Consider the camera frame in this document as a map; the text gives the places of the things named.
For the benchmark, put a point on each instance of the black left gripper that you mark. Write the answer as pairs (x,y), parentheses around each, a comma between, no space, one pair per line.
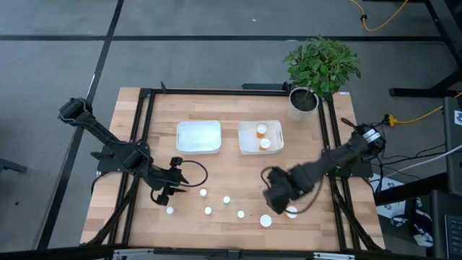
(166,178)

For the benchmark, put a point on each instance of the white plastic bin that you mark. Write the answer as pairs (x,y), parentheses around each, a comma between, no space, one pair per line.
(249,142)
(198,137)

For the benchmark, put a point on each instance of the white and navy patterned bag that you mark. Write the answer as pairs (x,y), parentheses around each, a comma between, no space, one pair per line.
(415,216)

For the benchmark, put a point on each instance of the silver aluminium rail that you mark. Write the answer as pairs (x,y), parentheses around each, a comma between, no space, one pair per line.
(131,253)
(334,256)

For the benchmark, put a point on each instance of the black cabinet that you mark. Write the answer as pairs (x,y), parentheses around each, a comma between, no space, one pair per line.
(453,144)

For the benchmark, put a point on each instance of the white plant pot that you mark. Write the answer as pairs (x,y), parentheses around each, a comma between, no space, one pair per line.
(299,113)

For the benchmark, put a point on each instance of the small teal pill bottle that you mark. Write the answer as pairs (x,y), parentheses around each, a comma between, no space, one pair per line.
(208,210)
(226,199)

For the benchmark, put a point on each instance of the black desk frame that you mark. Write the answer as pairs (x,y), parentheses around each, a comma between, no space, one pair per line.
(444,43)

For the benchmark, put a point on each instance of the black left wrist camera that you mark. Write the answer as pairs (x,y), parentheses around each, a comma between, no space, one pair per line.
(175,161)

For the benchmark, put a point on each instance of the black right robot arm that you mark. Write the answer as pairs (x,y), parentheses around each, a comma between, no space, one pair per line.
(335,159)

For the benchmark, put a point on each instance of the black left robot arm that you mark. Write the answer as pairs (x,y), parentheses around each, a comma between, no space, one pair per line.
(108,139)

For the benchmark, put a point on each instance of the black equipment box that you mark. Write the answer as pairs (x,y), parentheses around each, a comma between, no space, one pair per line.
(447,224)

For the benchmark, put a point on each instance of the small pink pill bottle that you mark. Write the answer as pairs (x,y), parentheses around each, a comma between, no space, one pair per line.
(169,210)

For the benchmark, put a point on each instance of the small yellow pill bottle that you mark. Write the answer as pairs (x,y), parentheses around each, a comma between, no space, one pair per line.
(240,214)
(203,192)

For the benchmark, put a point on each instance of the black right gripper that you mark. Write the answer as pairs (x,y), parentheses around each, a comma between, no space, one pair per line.
(283,189)

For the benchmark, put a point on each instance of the black desk foot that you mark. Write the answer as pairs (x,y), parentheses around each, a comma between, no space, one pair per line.
(12,166)

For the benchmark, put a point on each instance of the green leafy plant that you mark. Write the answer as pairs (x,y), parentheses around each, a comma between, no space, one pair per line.
(321,65)

